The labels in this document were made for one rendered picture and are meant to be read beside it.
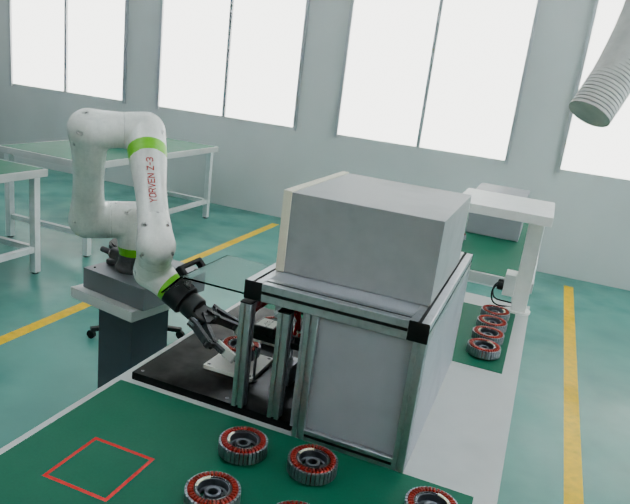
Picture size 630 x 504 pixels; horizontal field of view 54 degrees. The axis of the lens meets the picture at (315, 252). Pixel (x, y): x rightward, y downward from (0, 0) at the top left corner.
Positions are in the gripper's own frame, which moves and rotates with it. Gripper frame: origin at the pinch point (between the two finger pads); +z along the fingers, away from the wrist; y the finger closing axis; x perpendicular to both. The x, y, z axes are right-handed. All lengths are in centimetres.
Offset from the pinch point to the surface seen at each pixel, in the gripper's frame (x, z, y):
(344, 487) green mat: -14, 43, -33
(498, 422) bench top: -27, 67, 15
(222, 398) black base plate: 2.1, 7.5, -18.8
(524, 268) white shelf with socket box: -43, 56, 109
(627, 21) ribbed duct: -135, 25, 117
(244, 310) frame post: -22.9, -0.5, -19.9
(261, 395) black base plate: -1.5, 14.4, -11.9
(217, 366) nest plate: 5.1, -0.8, -6.5
